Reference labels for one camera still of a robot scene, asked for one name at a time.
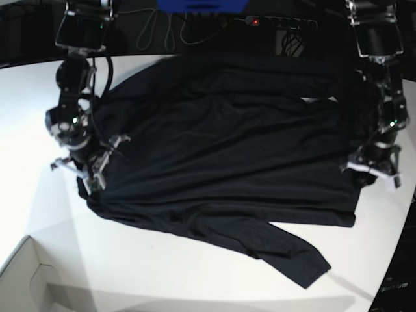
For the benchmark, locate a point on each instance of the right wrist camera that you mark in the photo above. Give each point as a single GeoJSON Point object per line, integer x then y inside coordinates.
{"type": "Point", "coordinates": [92, 185]}

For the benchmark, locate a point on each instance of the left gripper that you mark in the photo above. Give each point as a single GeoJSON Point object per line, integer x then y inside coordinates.
{"type": "Point", "coordinates": [379, 160]}

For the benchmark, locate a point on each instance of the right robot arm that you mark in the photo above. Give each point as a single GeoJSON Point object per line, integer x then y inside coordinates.
{"type": "Point", "coordinates": [71, 123]}

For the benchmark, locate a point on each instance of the blue bin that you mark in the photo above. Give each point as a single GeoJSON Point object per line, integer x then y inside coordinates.
{"type": "Point", "coordinates": [202, 6]}

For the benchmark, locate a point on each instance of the black power strip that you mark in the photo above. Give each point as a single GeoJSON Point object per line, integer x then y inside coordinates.
{"type": "Point", "coordinates": [281, 22]}

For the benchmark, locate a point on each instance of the black t-shirt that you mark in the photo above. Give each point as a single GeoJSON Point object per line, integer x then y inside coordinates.
{"type": "Point", "coordinates": [224, 146]}

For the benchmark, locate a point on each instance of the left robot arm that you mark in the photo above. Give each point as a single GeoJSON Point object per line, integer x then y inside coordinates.
{"type": "Point", "coordinates": [381, 109]}

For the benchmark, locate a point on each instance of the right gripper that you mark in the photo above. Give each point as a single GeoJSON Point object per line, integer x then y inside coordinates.
{"type": "Point", "coordinates": [90, 158]}

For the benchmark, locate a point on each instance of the white cardboard box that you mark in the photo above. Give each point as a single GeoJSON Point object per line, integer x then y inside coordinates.
{"type": "Point", "coordinates": [29, 285]}

